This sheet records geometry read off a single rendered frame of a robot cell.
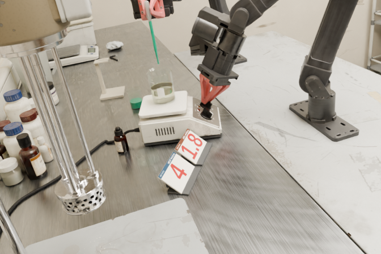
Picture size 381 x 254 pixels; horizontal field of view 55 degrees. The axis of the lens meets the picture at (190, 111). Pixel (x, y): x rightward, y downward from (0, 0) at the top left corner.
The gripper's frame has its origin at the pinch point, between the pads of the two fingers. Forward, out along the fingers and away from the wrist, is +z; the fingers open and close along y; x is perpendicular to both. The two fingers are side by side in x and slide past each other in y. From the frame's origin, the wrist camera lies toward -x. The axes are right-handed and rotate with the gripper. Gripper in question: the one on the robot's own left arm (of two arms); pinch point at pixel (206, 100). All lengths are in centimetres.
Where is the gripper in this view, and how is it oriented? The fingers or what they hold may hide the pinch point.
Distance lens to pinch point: 96.0
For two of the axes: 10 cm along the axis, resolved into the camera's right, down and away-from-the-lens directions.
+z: -3.5, 8.3, 4.3
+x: 6.6, 5.5, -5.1
